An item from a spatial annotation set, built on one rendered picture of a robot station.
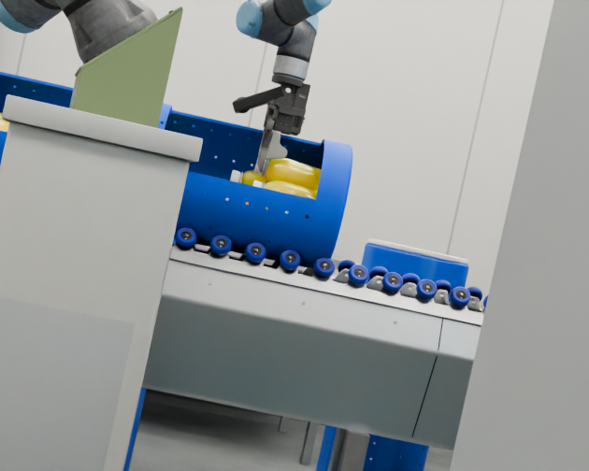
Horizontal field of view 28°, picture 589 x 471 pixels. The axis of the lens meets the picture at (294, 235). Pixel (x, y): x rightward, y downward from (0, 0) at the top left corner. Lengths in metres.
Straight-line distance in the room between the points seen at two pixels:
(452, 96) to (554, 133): 5.09
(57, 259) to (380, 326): 0.83
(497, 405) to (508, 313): 0.08
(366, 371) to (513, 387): 1.53
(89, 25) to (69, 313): 0.48
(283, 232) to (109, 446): 0.70
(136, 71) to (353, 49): 4.05
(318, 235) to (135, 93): 0.64
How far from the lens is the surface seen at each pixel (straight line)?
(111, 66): 2.00
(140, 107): 2.00
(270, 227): 2.46
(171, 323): 2.48
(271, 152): 2.55
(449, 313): 2.53
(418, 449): 3.15
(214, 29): 5.90
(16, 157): 1.93
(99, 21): 2.02
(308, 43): 2.57
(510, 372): 1.01
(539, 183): 1.03
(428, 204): 6.07
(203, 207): 2.45
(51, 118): 1.92
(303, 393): 2.54
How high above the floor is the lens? 1.07
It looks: 1 degrees down
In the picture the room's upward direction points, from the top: 12 degrees clockwise
